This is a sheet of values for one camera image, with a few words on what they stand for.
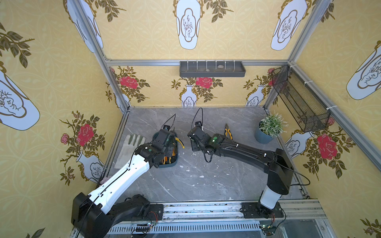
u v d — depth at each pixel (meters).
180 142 0.80
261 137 0.94
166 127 0.69
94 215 0.37
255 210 0.74
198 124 0.73
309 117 0.84
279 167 0.43
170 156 0.90
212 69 0.92
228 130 1.06
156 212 0.73
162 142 0.58
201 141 0.61
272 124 0.90
